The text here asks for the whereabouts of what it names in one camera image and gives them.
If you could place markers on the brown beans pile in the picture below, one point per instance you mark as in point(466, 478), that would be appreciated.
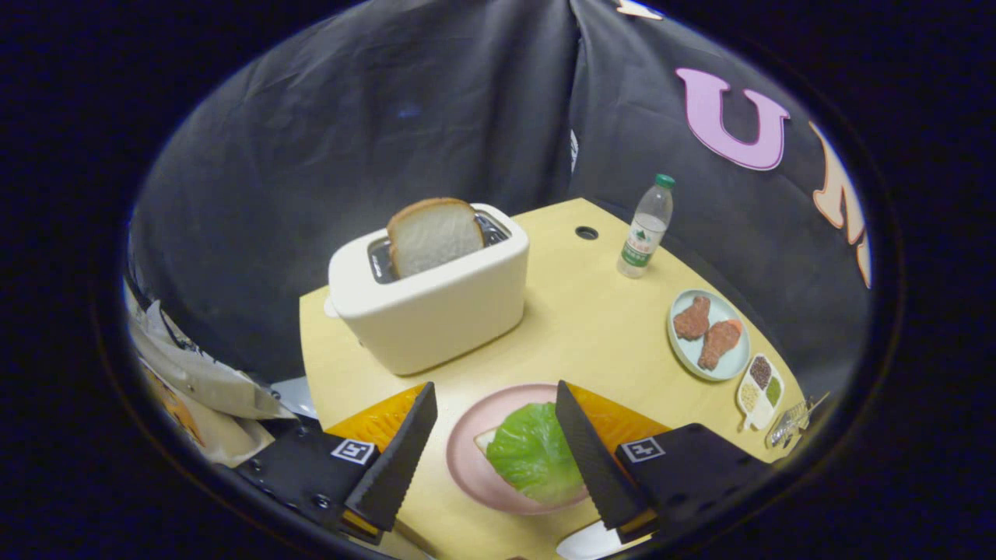
point(760, 372)

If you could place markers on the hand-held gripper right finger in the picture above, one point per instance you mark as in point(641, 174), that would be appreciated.
point(595, 459)

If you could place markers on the black backdrop cloth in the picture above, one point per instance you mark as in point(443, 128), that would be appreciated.
point(311, 155)

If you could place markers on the white plate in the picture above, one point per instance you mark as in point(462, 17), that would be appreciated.
point(591, 543)

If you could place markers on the cream toaster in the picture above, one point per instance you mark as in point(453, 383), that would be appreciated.
point(436, 319)

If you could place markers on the clear plastic water bottle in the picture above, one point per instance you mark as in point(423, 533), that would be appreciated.
point(644, 233)

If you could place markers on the green lettuce leaf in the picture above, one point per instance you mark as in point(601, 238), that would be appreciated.
point(533, 451)

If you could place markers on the green beans pile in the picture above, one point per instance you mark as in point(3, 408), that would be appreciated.
point(773, 391)

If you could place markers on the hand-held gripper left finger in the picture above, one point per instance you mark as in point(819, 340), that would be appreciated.
point(397, 459)

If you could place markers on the yellow beans pile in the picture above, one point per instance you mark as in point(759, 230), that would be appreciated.
point(749, 397)

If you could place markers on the square toast slice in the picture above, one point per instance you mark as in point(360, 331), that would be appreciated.
point(484, 442)

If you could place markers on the pink plate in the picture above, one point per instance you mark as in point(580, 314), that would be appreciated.
point(467, 467)

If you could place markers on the white divided dish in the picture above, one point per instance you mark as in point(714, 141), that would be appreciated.
point(759, 416)

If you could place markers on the brown meat patty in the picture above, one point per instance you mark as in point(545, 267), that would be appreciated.
point(719, 344)
point(692, 319)

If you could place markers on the pale green plate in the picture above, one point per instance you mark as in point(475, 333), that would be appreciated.
point(731, 354)

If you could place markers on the bread slice brown crust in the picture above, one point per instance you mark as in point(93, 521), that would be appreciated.
point(432, 237)

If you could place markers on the beige jacket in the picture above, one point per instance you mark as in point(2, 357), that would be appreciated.
point(202, 381)

